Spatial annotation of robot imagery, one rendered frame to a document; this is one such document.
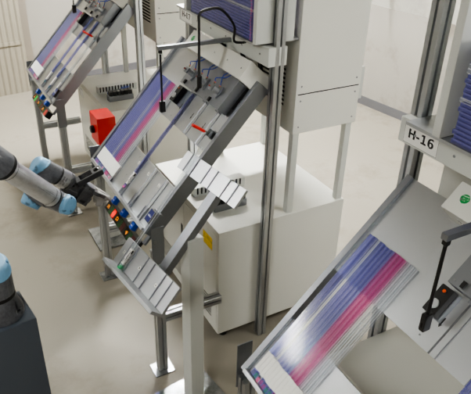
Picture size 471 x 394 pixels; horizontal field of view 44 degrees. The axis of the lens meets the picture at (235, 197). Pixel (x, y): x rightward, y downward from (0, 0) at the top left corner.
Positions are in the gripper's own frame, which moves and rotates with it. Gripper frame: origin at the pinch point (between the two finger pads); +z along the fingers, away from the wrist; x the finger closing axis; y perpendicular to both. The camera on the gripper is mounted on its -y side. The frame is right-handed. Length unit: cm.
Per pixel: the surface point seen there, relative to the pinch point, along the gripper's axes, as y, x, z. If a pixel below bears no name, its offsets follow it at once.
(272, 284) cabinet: -8, 32, 79
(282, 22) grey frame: -94, 35, -8
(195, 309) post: 7, 60, 21
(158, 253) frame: 1.0, 36.4, 10.0
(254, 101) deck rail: -67, 32, 6
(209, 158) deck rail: -40, 32, 5
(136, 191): -9.6, 8.7, 3.3
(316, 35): -100, 32, 10
